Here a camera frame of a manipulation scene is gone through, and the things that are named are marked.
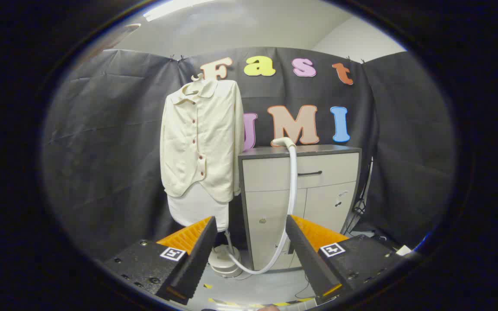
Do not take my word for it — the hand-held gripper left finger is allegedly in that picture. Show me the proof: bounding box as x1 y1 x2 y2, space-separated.
102 216 218 305

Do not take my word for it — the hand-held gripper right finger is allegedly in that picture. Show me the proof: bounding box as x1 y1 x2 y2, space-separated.
286 215 422 305

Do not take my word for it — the white garment steamer base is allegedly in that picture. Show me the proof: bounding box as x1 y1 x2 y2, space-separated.
208 230 243 278

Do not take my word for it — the white garment steamer nozzle with hose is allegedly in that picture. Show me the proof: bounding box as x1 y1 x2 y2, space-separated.
227 137 298 275

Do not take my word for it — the cream button-up shirt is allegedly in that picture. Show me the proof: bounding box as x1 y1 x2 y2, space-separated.
160 79 245 203

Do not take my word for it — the cream clothes hanger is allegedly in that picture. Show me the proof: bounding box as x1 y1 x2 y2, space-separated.
181 73 215 96

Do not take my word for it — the grey cabinet with drawer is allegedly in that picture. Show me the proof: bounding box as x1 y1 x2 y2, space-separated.
238 145 362 272

